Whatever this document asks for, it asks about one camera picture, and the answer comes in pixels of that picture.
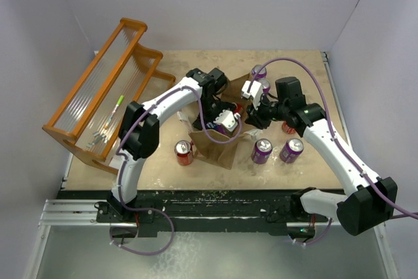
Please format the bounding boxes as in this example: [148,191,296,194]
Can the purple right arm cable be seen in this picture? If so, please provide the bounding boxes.
[248,57,418,247]

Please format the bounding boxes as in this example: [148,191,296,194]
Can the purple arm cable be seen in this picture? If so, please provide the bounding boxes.
[248,57,418,247]
[109,85,243,255]

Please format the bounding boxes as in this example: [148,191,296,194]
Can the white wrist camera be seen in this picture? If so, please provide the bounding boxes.
[214,110,238,135]
[241,80,263,110]

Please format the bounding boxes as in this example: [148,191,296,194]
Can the small grey metal clips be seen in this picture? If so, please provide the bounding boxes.
[86,130,108,149]

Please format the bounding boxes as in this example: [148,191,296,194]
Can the green marker pen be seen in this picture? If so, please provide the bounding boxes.
[103,95,124,130]

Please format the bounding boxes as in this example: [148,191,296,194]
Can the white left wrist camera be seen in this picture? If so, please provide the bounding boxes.
[214,110,238,135]

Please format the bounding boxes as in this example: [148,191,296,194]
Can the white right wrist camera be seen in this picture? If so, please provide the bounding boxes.
[241,80,263,110]

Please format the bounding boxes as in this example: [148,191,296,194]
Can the purple soda can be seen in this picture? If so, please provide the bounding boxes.
[251,139,273,165]
[259,78,270,95]
[279,138,304,163]
[205,122,229,135]
[251,65,267,80]

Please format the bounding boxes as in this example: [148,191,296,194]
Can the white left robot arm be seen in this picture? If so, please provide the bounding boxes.
[107,68,234,222]

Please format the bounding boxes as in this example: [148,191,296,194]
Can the brown canvas tote bag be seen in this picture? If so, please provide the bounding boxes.
[189,74,261,169]

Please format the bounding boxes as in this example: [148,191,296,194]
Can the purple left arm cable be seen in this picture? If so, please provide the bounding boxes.
[109,85,243,255]

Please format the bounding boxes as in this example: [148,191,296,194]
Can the orange wooden framed tray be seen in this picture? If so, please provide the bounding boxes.
[42,18,176,174]

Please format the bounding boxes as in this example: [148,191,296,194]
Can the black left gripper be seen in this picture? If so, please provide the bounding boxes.
[193,97,236,136]

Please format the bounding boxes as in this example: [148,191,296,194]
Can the aluminium front rail frame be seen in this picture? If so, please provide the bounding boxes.
[24,199,399,278]

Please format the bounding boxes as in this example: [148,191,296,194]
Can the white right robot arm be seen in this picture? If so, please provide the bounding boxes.
[241,76,398,236]

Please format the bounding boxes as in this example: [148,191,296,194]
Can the red cola can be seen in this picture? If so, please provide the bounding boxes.
[174,140,193,166]
[234,103,244,116]
[281,122,296,135]

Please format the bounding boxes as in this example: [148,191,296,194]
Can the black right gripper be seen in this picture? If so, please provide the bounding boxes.
[245,93,289,129]

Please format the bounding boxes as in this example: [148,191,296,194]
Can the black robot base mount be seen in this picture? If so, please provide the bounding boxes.
[57,189,328,238]

